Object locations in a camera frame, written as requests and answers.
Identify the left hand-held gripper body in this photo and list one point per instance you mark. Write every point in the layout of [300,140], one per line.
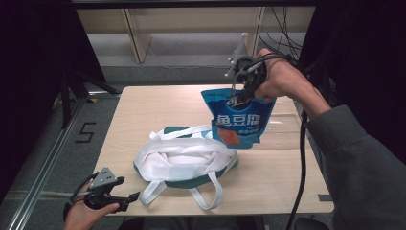
[102,191]

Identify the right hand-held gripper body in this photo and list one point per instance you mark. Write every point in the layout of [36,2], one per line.
[250,73]

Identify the blue snack pouch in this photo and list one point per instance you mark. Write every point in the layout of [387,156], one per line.
[239,124]

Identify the clear plastic container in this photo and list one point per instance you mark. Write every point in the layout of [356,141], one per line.
[284,134]

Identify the white patterned tote bag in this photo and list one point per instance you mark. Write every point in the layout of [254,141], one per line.
[185,163]

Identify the person's right hand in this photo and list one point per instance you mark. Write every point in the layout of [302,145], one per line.
[281,78]

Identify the person's left hand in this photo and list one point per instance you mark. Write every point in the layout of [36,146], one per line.
[83,217]

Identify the wooden desk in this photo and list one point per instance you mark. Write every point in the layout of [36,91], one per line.
[191,19]

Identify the black curtain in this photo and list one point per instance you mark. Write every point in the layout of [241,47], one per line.
[367,64]
[38,64]

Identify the grey tape strip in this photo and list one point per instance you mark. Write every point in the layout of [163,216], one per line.
[325,197]

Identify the aluminium floor rail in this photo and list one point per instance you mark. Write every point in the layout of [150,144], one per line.
[41,172]

